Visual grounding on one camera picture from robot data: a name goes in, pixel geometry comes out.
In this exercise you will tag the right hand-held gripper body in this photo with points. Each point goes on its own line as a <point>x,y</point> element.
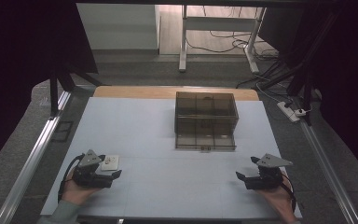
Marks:
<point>265,180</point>

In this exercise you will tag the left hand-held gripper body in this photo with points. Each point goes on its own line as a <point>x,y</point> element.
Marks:
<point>90,179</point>

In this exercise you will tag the person's left hand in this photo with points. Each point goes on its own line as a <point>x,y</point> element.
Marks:
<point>76,193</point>

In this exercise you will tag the person's right hand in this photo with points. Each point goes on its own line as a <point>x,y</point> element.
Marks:
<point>276,199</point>

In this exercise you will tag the small golden trinket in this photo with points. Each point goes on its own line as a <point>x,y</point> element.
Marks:
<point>108,160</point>

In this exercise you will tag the small white tray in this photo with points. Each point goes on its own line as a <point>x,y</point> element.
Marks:
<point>111,165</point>

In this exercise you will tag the dark floor hatch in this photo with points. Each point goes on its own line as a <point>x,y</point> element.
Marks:
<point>62,131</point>

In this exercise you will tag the white power strip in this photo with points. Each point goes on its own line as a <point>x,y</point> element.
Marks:
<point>287,111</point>

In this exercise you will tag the white plug adapter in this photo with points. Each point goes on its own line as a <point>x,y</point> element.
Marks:
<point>301,112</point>

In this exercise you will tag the smoky transparent drawer box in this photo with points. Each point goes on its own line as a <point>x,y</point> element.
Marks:
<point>205,113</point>

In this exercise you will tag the wooden table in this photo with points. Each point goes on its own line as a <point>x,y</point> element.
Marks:
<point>136,92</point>

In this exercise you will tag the black metal stand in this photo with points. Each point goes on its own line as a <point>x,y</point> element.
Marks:
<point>306,93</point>
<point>54,93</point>

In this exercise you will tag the black curtain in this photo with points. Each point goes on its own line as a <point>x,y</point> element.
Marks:
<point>348,77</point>
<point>21,62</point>

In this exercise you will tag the aluminium rail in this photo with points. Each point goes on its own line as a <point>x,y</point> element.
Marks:
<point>326,171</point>
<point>31,165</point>

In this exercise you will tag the white desk frame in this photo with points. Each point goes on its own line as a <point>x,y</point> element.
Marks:
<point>183,37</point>

